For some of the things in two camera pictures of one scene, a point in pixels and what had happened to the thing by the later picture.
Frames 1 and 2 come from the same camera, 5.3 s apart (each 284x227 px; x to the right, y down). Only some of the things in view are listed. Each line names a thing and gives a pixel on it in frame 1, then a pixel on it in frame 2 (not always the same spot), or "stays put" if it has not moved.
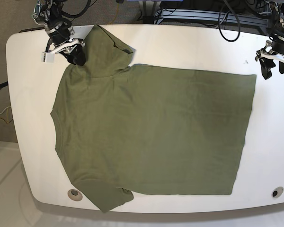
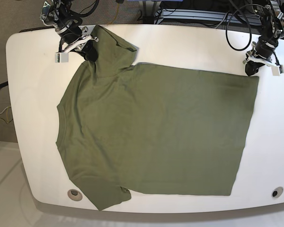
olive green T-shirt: x=123 y=129 stays put
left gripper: x=60 y=42 → x=86 y=31
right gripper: x=278 y=50 → x=252 y=55
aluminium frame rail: x=213 y=15 stays put
